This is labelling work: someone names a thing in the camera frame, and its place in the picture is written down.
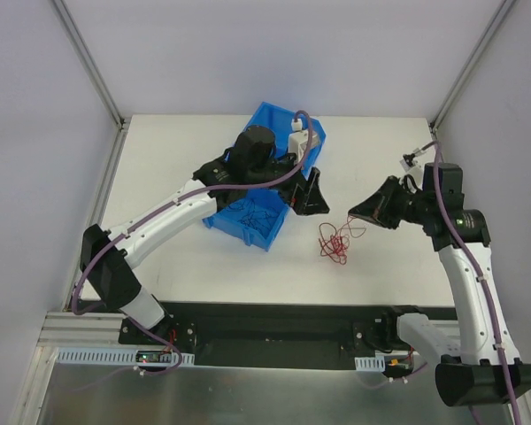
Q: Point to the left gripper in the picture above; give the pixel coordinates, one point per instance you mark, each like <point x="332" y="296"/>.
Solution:
<point x="296" y="195"/>

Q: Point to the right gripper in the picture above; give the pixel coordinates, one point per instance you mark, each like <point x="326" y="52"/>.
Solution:
<point x="398" y="205"/>

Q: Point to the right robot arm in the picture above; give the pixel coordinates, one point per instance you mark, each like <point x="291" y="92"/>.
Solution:
<point x="483" y="367"/>

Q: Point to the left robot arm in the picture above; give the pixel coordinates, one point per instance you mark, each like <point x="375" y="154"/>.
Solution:
<point x="109" y="257"/>

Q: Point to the blue plastic compartment bin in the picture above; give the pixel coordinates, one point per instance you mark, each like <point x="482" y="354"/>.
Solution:
<point x="258" y="217"/>

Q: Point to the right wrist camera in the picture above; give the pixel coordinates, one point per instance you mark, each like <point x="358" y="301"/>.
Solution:
<point x="410" y="164"/>

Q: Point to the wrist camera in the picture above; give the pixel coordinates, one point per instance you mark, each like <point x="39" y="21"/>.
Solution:
<point x="298" y="139"/>
<point x="410" y="164"/>

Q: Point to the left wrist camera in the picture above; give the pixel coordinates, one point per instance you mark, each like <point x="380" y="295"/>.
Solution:
<point x="298" y="139"/>

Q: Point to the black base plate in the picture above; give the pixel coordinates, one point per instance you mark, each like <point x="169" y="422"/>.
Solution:
<point x="315" y="337"/>

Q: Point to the right white cable duct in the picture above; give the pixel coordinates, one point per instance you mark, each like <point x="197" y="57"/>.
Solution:
<point x="375" y="364"/>

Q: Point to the white cable duct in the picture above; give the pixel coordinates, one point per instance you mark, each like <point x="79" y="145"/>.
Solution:
<point x="122" y="357"/>
<point x="375" y="364"/>

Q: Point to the left white cable duct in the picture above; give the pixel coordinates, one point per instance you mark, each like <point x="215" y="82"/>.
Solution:
<point x="122" y="357"/>

